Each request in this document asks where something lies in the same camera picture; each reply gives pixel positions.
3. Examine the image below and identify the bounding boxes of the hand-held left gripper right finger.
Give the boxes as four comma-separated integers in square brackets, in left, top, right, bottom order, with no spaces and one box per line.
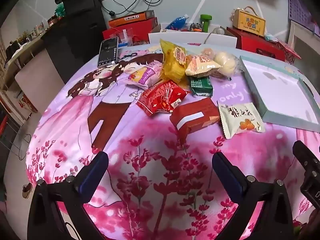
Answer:
[212,152,294,240]

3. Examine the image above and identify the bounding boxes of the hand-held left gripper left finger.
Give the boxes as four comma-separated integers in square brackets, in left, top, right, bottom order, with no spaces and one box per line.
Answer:
[27,151,109,240]

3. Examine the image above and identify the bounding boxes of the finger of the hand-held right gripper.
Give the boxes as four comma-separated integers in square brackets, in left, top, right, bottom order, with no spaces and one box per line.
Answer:
[292,140,320,178]

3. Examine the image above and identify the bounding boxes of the white packet orange fruit print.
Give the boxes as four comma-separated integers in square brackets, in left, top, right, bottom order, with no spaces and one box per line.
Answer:
[217,101,266,139]

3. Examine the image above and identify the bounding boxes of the dark red white-striped packet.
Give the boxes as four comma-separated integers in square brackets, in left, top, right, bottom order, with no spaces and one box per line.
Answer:
[170,97,221,143]

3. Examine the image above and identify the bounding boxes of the teal rimmed white tray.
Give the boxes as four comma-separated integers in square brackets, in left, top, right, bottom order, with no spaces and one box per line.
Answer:
[239,55,320,131]

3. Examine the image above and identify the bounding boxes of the dark green snack packet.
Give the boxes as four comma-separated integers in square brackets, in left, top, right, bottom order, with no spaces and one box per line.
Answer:
[189,76,214,97]

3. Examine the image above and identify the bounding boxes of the red snack packet white crosses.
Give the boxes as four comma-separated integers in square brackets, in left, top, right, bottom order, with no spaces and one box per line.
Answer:
[136,80,191,117]

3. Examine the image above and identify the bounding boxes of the pink purple snack packet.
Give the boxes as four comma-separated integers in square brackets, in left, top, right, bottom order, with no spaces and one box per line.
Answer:
[125,61,165,90]

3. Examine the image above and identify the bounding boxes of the beige orange-print snack packet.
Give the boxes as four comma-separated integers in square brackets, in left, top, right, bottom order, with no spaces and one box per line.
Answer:
[185,54,223,78]

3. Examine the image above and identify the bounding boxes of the clear bag of round buns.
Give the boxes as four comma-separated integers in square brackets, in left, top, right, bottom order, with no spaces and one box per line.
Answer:
[200,47,245,81]

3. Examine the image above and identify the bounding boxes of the yellow bread packet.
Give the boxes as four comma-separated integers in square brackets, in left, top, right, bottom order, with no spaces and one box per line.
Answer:
[159,39,193,84]

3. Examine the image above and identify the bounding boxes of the printed cartoon blanket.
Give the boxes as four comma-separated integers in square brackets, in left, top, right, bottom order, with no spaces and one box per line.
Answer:
[25,42,320,240]

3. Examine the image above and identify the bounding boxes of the white board panel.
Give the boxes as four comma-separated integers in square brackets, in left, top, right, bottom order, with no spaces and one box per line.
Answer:
[14,47,66,113]

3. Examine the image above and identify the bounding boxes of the white shelf unit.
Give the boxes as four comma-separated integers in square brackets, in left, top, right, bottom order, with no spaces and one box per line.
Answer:
[287,20,320,65]

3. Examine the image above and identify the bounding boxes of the red gift box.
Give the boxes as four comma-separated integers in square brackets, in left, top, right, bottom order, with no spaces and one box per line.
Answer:
[226,27,287,61]

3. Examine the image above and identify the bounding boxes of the smartphone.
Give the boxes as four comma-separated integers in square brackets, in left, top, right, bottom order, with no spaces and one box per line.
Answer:
[97,36,119,68]

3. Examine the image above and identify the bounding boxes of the clear plastic box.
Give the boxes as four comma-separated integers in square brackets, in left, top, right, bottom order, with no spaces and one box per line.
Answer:
[110,29,135,47]

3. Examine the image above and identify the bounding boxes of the black cabinet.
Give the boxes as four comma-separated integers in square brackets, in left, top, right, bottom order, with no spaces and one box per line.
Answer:
[41,0,108,86]

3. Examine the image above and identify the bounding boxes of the white cardboard box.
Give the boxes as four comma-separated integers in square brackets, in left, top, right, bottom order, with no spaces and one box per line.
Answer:
[148,23,237,48]

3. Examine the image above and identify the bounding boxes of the cluttered side counter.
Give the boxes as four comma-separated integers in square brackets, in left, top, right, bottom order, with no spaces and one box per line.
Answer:
[0,24,52,93]

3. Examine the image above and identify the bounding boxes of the purple plastic basket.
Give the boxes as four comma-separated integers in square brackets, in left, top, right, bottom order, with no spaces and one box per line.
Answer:
[287,0,320,30]

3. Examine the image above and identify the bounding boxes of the toy car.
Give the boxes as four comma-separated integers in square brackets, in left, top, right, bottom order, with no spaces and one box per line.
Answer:
[189,22,203,33]

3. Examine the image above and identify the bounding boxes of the red cardboard box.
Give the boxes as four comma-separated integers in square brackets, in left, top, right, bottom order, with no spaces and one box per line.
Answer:
[102,17,159,47]

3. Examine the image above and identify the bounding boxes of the green dumbbell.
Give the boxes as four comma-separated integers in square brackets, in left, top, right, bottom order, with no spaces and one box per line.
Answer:
[200,14,213,33]

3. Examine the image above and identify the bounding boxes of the orange long box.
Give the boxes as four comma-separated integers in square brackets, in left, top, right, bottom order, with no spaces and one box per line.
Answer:
[108,10,155,28]

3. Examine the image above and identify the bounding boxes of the bottle of blue beads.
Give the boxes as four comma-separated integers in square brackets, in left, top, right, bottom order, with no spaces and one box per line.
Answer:
[164,14,190,30]

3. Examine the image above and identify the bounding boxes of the green plastic bag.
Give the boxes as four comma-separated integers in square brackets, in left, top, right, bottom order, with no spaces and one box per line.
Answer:
[55,4,66,18]

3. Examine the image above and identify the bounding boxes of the wire rack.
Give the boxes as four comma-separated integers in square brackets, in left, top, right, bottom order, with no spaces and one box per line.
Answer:
[0,119,32,161]

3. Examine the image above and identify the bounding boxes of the black phone strap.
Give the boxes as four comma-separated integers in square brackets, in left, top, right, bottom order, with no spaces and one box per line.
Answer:
[119,52,138,61]

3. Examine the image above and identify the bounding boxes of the yellow gift box with handle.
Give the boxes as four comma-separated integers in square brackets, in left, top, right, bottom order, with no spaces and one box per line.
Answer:
[232,6,266,37]

